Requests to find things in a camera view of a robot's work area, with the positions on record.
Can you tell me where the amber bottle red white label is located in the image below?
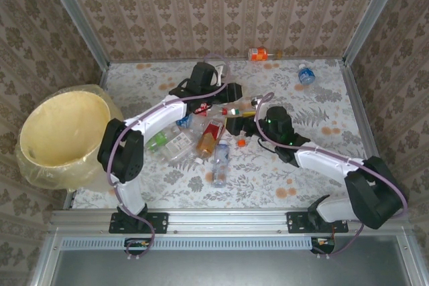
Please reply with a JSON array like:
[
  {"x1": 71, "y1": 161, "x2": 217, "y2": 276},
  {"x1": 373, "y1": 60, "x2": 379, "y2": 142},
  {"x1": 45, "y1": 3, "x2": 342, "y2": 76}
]
[{"x1": 194, "y1": 119, "x2": 225, "y2": 165}]

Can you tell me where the orange label bottle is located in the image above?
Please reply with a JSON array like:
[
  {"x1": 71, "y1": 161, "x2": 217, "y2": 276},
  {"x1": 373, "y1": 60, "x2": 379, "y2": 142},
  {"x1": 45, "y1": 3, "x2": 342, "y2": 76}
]
[{"x1": 247, "y1": 46, "x2": 284, "y2": 62}]

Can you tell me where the aluminium frame post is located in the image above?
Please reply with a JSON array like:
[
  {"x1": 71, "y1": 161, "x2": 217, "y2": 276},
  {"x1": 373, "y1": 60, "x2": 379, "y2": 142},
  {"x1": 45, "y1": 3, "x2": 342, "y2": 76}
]
[
  {"x1": 37, "y1": 0, "x2": 111, "y2": 69},
  {"x1": 341, "y1": 0, "x2": 409, "y2": 66}
]

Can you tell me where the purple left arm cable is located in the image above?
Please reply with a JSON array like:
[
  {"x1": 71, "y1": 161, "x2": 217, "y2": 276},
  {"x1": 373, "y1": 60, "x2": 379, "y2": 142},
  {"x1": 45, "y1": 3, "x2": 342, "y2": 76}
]
[{"x1": 106, "y1": 53, "x2": 232, "y2": 262}]

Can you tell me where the clear bottle with green cap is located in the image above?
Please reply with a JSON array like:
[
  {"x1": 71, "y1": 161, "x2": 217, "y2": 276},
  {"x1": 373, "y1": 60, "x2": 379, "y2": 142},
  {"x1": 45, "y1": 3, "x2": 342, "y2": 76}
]
[{"x1": 197, "y1": 107, "x2": 241, "y2": 127}]

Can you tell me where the blue label white cap bottle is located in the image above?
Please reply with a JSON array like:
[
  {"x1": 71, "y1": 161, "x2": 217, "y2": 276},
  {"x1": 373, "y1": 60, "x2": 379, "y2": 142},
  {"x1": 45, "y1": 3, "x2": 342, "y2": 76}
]
[{"x1": 297, "y1": 62, "x2": 316, "y2": 86}]

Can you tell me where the clear bottle with green label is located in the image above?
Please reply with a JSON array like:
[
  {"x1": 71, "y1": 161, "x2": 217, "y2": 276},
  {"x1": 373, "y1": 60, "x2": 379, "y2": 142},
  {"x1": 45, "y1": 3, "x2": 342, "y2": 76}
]
[{"x1": 144, "y1": 131, "x2": 169, "y2": 153}]

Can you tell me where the grey slotted cable duct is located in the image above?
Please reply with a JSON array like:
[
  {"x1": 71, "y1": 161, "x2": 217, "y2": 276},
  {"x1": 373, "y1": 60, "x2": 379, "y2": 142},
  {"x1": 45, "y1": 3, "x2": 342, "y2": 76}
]
[{"x1": 62, "y1": 236, "x2": 316, "y2": 251}]

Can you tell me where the grey metal panel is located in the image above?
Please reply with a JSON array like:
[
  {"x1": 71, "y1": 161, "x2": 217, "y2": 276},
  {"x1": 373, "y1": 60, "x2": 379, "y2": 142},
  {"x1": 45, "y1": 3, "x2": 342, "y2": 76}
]
[{"x1": 32, "y1": 235, "x2": 429, "y2": 286}]

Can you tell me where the clear bottle with white label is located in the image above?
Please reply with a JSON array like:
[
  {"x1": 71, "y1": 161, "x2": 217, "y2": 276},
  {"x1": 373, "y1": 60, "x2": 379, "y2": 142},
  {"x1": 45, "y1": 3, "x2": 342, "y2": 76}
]
[{"x1": 160, "y1": 128, "x2": 199, "y2": 166}]

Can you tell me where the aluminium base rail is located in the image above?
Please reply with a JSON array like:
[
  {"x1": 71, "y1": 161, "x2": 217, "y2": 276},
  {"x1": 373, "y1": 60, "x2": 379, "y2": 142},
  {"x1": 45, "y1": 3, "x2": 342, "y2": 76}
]
[{"x1": 50, "y1": 208, "x2": 412, "y2": 237}]

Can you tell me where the beige round bin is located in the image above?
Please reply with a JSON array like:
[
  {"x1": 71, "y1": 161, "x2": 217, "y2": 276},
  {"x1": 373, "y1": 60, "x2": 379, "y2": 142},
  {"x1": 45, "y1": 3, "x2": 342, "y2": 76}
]
[{"x1": 18, "y1": 86, "x2": 113, "y2": 190}]

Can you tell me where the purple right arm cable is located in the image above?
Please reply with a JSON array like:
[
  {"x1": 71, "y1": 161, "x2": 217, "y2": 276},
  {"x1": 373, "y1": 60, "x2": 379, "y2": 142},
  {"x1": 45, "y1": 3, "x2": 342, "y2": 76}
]
[{"x1": 253, "y1": 92, "x2": 409, "y2": 260}]

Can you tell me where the yellow lined waste bin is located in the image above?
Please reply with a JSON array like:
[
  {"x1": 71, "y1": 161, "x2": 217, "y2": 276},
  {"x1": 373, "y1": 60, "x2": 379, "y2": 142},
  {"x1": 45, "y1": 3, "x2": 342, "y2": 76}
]
[{"x1": 15, "y1": 84, "x2": 124, "y2": 192}]

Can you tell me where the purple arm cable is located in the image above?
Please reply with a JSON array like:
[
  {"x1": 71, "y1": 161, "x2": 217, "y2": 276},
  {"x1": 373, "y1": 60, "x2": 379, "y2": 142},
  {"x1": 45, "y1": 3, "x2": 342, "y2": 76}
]
[
  {"x1": 253, "y1": 92, "x2": 409, "y2": 260},
  {"x1": 106, "y1": 53, "x2": 232, "y2": 262}
]

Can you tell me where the slim clear water bottle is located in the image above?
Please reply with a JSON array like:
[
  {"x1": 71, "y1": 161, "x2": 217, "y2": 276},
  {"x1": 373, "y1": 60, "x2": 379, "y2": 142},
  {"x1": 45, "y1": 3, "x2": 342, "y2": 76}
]
[{"x1": 210, "y1": 141, "x2": 231, "y2": 189}]

